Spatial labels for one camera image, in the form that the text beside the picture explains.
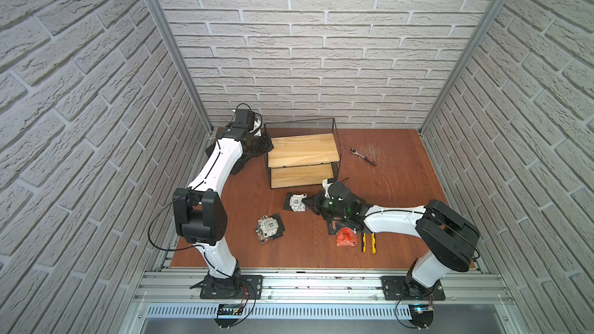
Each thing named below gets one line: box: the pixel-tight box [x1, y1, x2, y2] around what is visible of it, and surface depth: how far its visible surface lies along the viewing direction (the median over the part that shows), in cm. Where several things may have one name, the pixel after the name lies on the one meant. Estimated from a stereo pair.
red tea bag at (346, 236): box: [335, 227, 359, 247], surface depth 85 cm
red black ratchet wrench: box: [349, 145, 378, 167], surface depth 109 cm
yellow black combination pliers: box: [361, 231, 377, 255], surface depth 84 cm
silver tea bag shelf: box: [282, 192, 308, 213], surface depth 85 cm
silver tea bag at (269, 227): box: [255, 213, 286, 243], surface depth 87 cm
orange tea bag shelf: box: [255, 213, 285, 245], surface depth 87 cm
